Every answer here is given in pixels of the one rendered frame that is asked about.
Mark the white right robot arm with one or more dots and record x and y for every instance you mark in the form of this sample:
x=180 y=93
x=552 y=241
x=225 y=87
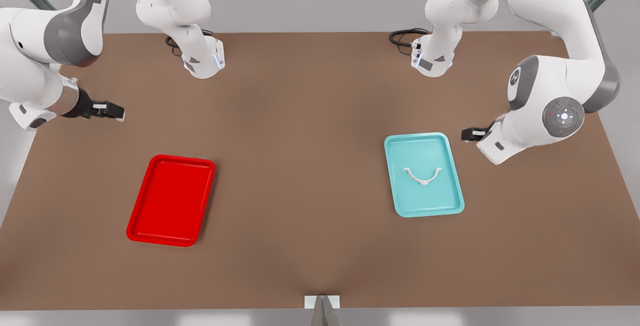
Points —
x=45 y=41

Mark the turquoise rectangular tray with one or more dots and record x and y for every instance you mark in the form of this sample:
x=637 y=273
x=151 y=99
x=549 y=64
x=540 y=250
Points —
x=423 y=174

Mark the white drainage pipe clamp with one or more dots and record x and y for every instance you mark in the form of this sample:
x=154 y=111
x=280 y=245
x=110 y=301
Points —
x=423 y=176

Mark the red rectangular tray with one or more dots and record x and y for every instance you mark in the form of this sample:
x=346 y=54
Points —
x=171 y=200

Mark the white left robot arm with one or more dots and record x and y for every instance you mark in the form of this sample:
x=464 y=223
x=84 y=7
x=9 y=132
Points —
x=550 y=91

